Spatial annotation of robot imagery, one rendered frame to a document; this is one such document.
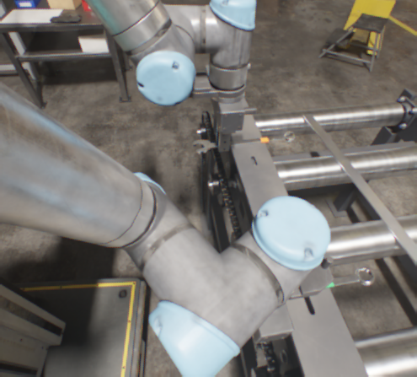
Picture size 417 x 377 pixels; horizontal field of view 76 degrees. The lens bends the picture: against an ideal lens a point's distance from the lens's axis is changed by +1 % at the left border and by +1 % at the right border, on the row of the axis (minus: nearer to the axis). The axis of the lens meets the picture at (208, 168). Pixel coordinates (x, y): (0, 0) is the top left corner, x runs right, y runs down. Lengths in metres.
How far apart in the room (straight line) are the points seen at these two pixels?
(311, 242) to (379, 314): 1.68
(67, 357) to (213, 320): 1.20
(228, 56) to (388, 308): 1.74
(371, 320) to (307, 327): 1.42
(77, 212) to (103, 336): 1.21
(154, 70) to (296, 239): 0.25
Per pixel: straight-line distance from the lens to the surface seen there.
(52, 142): 0.19
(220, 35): 0.49
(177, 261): 0.27
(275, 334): 0.43
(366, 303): 1.93
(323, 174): 1.07
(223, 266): 0.27
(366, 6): 5.40
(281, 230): 0.27
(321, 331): 0.51
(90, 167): 0.21
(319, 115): 1.31
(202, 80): 0.56
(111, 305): 1.42
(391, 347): 0.85
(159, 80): 0.36
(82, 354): 1.41
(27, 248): 2.12
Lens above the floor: 1.64
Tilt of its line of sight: 49 degrees down
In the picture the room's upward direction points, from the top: 2 degrees clockwise
